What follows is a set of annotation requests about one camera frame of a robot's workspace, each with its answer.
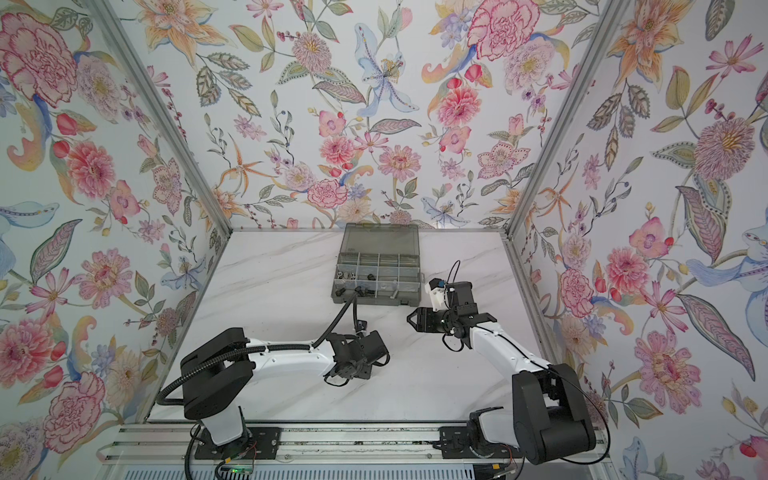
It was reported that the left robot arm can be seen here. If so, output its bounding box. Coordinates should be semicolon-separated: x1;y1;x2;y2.
179;328;390;447

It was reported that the right aluminium corner post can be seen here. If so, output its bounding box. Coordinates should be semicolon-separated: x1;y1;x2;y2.
506;1;627;240

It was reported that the aluminium mounting rail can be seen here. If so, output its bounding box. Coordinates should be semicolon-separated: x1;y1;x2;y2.
95;422;611;467

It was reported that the grey plastic organizer box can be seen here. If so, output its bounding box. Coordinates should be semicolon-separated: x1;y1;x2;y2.
330;224;424;307

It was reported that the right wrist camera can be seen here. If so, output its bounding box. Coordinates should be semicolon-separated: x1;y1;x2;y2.
425;278;448;311

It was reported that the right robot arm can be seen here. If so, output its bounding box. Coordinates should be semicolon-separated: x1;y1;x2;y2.
407;279;597;465

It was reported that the aluminium corner post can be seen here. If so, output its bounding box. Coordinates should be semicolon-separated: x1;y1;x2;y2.
506;1;627;240
84;0;233;239

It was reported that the left aluminium corner post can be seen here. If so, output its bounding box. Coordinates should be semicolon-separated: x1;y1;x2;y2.
84;0;233;239

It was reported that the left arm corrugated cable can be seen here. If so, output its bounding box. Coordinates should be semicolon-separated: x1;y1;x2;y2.
155;287;367;406

